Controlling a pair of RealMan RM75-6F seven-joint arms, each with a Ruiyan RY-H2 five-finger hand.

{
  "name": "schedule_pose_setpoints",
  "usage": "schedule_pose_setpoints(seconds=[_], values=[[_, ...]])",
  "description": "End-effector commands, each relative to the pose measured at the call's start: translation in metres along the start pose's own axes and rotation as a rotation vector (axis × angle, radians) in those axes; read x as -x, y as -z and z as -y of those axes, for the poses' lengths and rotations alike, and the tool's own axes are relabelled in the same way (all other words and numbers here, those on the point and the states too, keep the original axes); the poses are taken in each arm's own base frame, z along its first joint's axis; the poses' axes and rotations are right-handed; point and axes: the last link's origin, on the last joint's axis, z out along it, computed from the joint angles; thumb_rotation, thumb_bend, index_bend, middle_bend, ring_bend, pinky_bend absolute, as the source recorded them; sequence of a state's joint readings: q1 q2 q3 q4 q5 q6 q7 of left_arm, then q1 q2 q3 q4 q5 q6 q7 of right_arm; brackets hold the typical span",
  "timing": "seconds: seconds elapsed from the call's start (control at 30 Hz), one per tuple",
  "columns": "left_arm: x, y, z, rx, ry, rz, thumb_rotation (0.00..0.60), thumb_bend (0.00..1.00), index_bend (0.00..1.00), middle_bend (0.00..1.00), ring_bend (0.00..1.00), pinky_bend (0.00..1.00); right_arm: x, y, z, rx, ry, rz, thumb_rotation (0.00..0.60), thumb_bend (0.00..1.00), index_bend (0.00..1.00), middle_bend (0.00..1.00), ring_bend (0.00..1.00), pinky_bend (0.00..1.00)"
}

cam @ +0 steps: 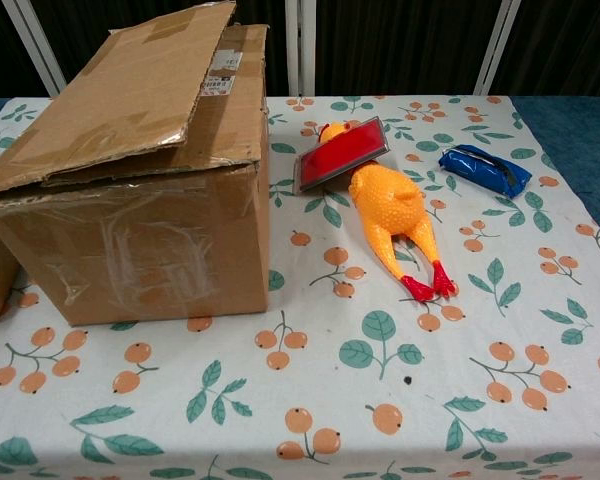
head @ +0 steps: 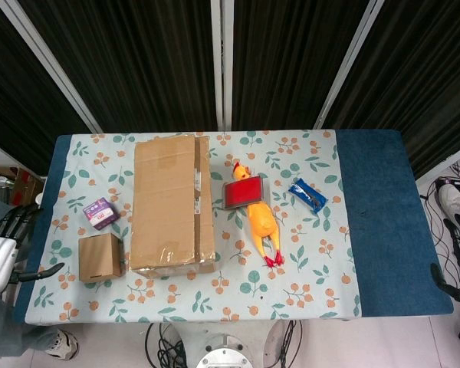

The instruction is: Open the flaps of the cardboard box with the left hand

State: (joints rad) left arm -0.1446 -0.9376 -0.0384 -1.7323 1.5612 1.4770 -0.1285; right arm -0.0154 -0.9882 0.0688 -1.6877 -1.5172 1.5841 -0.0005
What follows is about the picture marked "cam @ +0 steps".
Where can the large brown cardboard box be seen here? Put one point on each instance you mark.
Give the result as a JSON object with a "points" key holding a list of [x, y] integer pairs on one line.
{"points": [[145, 240]]}

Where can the red flat clear-cased packet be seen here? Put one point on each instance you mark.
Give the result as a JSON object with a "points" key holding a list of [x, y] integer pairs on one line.
{"points": [[340, 157]]}

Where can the yellow rubber chicken toy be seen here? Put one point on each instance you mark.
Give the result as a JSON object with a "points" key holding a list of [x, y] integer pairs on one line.
{"points": [[387, 197]]}

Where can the white orange-fruit print tablecloth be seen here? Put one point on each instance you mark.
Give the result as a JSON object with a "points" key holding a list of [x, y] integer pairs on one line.
{"points": [[330, 380]]}

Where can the blue snack packet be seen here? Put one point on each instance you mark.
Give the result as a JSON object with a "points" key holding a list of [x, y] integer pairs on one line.
{"points": [[480, 167]]}

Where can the white screen frame post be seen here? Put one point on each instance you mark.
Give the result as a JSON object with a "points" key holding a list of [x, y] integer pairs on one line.
{"points": [[35, 45], [497, 45], [300, 45]]}

